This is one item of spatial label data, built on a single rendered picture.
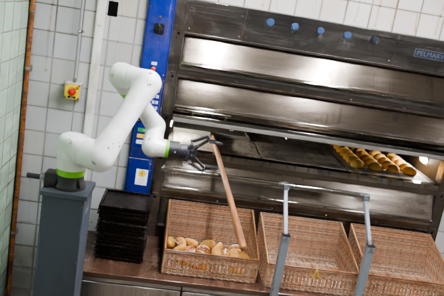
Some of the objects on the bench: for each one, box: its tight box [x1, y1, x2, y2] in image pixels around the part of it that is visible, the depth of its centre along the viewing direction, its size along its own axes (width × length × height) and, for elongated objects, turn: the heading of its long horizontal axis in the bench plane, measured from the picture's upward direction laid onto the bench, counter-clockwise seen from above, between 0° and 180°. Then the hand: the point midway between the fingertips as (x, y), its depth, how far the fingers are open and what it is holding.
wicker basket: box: [257, 212, 359, 296], centre depth 340 cm, size 49×56×28 cm
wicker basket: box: [161, 199, 260, 284], centre depth 335 cm, size 49×56×28 cm
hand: (218, 155), depth 291 cm, fingers open, 13 cm apart
